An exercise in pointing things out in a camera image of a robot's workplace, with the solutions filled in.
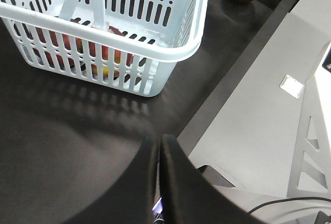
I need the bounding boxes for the light blue plastic basket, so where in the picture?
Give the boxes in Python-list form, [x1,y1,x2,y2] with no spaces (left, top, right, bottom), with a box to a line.
[1,0,208,97]

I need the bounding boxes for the grey robot base frame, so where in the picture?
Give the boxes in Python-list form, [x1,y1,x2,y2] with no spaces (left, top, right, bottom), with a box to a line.
[287,43,330,199]

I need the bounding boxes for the metal floor outlet cover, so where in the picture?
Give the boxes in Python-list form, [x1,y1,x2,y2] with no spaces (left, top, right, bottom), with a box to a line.
[279,74,305,99]

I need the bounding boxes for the black cable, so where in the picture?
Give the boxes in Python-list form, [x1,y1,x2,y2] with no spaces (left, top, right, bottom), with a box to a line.
[247,197,331,214]

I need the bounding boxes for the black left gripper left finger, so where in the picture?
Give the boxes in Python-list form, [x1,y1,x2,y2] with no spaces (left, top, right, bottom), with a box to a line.
[65,138,159,223]

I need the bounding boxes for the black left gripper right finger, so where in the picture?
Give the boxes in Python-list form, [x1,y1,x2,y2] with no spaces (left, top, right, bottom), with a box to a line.
[159,135,261,223]

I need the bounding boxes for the dark red apple front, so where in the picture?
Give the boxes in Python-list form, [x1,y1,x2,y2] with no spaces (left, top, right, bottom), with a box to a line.
[33,18,135,79]

